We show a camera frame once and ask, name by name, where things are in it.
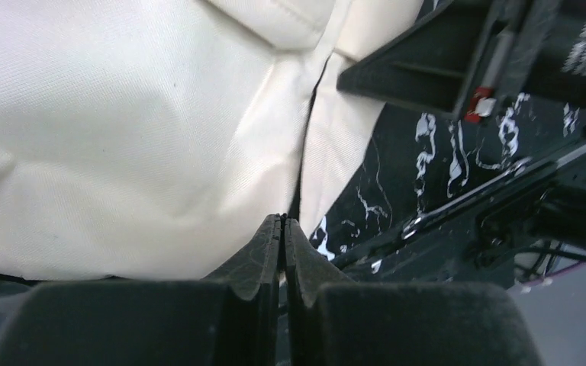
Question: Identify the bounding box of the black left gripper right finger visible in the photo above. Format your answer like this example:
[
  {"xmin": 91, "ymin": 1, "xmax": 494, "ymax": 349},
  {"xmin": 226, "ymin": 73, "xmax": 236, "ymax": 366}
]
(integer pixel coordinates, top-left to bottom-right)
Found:
[{"xmin": 283, "ymin": 219, "xmax": 541, "ymax": 365}]

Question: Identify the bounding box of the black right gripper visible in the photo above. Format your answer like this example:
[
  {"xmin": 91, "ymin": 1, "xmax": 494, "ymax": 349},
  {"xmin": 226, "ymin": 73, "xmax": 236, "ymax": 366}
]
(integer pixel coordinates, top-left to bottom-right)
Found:
[{"xmin": 336, "ymin": 1, "xmax": 586, "ymax": 120}]

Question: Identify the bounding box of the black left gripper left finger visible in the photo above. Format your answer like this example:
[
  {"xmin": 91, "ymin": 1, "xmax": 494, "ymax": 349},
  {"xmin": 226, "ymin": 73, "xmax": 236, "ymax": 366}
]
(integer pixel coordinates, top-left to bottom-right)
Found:
[{"xmin": 0, "ymin": 214, "xmax": 281, "ymax": 365}]

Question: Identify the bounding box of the beige student backpack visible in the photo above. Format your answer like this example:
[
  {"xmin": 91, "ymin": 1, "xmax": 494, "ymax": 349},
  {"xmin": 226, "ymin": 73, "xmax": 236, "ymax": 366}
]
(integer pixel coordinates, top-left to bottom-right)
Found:
[{"xmin": 0, "ymin": 1, "xmax": 421, "ymax": 280}]

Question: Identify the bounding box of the steel wrench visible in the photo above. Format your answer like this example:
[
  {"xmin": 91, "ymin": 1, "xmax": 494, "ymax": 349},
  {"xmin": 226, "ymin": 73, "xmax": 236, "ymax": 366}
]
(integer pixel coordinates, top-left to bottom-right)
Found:
[{"xmin": 399, "ymin": 157, "xmax": 533, "ymax": 240}]

